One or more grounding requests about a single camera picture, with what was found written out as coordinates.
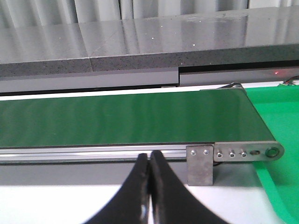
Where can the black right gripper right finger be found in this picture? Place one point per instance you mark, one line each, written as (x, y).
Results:
(171, 200)

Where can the white pleated curtain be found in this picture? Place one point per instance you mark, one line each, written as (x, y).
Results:
(27, 13)

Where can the green plastic tray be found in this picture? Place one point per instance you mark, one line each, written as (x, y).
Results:
(279, 108)

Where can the grey speckled stone counter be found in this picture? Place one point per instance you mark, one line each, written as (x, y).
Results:
(146, 52)

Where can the steel conveyor mounting bracket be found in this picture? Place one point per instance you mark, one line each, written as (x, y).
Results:
(200, 165)

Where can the green conveyor belt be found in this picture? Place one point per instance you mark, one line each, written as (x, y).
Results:
(219, 115)

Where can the conveyor end roller plate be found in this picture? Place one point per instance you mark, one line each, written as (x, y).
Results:
(247, 151)

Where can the aluminium conveyor side rail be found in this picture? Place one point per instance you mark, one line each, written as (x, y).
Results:
(87, 153)

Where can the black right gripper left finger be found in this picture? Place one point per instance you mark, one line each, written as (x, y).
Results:
(130, 205)

